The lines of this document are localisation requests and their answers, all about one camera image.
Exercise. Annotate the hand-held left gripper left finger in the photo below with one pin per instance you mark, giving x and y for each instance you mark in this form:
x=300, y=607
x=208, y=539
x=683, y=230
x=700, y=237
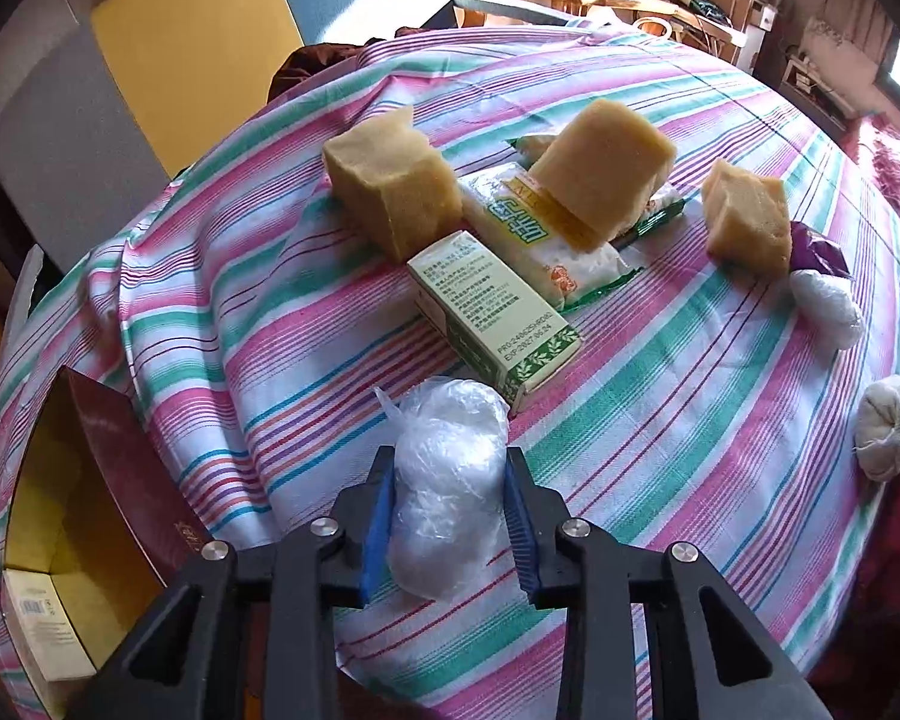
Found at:
x=375, y=532

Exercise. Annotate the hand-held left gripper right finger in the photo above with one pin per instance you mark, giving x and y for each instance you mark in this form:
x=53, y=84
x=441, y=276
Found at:
x=523, y=540

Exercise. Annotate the purple snack packet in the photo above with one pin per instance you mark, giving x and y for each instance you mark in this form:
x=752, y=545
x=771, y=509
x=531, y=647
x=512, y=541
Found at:
x=817, y=255

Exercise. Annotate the yellow sponge block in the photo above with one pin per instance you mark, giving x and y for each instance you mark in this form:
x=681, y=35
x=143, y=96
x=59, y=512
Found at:
x=746, y=217
x=600, y=172
x=390, y=180

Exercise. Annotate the gold-lined red box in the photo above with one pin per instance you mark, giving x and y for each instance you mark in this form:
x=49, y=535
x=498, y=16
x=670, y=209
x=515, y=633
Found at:
x=142, y=480

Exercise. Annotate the white and green snack packet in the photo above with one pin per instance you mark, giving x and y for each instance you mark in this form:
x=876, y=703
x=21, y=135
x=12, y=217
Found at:
x=525, y=240

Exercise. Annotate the small plastic-wrapped white ball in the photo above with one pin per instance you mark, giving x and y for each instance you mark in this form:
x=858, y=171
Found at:
x=829, y=311

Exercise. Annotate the pink fuzzy blanket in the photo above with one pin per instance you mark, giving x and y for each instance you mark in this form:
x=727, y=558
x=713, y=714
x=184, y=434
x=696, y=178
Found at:
x=896, y=165

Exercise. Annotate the white cloth ball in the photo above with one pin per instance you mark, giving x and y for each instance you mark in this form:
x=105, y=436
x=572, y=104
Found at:
x=886, y=427

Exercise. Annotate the striped bed sheet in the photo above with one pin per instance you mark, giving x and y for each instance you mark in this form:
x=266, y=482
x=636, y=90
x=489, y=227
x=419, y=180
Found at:
x=270, y=390

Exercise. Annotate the green and white carton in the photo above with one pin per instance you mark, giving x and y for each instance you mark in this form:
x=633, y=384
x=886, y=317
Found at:
x=495, y=315

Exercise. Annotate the brown cloth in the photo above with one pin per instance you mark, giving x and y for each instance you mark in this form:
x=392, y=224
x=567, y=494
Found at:
x=307, y=67

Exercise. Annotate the padded colour-block headboard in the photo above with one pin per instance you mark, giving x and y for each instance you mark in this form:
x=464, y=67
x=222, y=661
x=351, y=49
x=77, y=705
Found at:
x=120, y=127

